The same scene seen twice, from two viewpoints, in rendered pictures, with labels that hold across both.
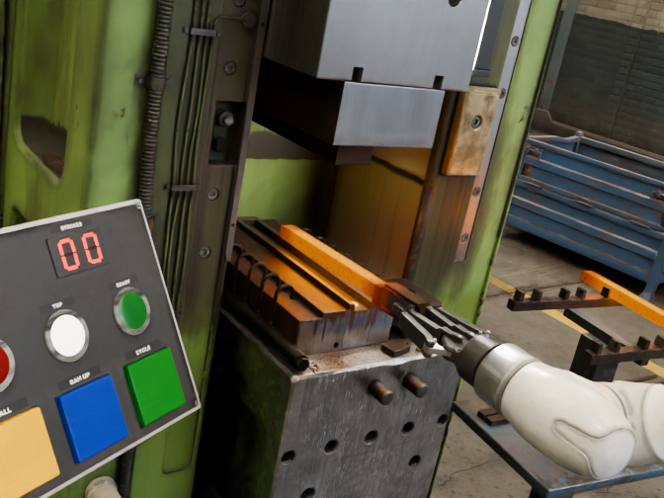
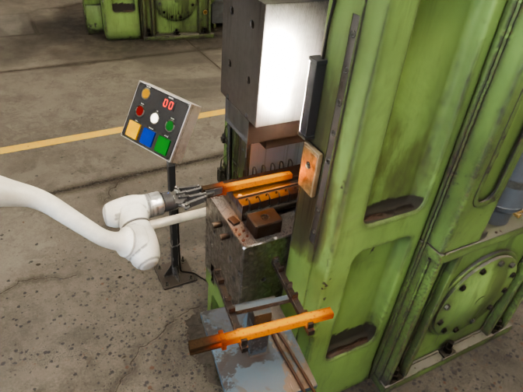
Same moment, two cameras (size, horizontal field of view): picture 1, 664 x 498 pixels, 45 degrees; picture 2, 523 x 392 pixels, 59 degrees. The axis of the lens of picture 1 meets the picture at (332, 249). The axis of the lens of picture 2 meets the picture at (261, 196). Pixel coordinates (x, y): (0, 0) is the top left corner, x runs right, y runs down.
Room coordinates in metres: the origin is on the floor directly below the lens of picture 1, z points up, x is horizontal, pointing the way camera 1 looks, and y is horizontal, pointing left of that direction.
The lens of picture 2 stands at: (1.55, -1.54, 2.12)
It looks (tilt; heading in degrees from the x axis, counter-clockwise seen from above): 37 degrees down; 98
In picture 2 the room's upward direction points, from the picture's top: 6 degrees clockwise
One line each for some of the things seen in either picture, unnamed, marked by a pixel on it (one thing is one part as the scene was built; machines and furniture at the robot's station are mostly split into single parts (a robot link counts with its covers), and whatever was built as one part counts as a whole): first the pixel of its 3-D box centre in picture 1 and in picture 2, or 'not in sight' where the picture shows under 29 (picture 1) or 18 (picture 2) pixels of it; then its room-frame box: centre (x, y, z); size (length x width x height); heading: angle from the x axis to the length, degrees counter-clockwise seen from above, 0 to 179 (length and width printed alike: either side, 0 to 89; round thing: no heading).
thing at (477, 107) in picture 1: (470, 131); (310, 169); (1.52, -0.22, 1.27); 0.09 x 0.02 x 0.17; 128
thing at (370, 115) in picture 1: (316, 86); (286, 112); (1.39, 0.08, 1.32); 0.42 x 0.20 x 0.10; 38
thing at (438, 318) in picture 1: (448, 329); (192, 197); (1.10, -0.19, 1.04); 0.11 x 0.01 x 0.04; 33
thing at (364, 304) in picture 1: (296, 258); (279, 184); (1.40, 0.06, 0.99); 0.42 x 0.05 x 0.01; 38
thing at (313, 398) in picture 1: (282, 392); (278, 241); (1.43, 0.04, 0.69); 0.56 x 0.38 x 0.45; 38
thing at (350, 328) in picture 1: (283, 277); (276, 187); (1.39, 0.08, 0.96); 0.42 x 0.20 x 0.09; 38
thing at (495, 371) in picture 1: (508, 378); (154, 204); (0.98, -0.27, 1.04); 0.09 x 0.06 x 0.09; 128
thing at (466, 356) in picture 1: (470, 353); (173, 199); (1.04, -0.22, 1.04); 0.09 x 0.08 x 0.07; 38
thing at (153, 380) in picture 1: (152, 385); (163, 145); (0.84, 0.18, 1.01); 0.07 x 0.05 x 0.07; 153
